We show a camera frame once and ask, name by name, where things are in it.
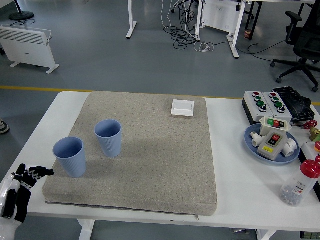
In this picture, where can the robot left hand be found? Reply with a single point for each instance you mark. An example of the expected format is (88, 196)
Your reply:
(23, 190)

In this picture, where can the blue ribbed plastic cup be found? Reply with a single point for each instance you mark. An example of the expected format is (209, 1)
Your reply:
(108, 145)
(71, 162)

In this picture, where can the person's shoe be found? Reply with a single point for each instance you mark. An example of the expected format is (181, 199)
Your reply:
(3, 127)

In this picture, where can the white table leg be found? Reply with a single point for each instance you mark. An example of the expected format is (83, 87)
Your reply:
(86, 230)
(266, 235)

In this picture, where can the grey-brown cushion mat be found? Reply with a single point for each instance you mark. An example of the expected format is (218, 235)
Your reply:
(150, 155)

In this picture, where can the white panel heater with grille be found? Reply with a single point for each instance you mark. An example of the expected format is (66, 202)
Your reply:
(27, 47)

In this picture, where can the black round stand base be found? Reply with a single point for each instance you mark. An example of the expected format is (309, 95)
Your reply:
(21, 15)

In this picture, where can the white desk leg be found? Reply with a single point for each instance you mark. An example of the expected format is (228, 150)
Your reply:
(233, 45)
(131, 22)

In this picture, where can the blue plate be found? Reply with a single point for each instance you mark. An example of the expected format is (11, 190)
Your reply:
(250, 150)

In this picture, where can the white pipe tee fitting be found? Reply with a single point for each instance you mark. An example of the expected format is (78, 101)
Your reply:
(255, 141)

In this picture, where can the white four-button control box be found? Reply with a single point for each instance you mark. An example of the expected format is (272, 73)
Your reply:
(286, 113)
(251, 103)

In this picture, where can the white pipe coupling fitting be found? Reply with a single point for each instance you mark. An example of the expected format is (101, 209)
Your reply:
(290, 148)

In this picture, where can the small can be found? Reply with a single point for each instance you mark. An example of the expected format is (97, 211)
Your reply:
(247, 34)

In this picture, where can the clear bottle with red cap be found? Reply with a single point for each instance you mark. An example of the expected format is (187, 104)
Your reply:
(298, 186)

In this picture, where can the black foot pedal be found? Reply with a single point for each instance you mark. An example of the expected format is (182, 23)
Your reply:
(296, 102)

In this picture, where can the emergency stop button box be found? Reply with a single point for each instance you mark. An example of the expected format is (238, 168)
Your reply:
(310, 152)

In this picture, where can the black office chair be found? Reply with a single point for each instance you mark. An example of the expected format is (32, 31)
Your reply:
(303, 42)

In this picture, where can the white wall switch plate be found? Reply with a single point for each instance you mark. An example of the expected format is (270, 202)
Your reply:
(182, 108)

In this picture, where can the grey push-button switch box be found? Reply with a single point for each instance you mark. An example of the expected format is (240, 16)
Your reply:
(270, 150)

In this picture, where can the white switch box, coloured buttons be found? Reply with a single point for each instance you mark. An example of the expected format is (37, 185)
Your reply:
(267, 127)

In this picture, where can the black desk frame leg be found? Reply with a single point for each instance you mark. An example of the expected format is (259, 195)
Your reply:
(256, 12)

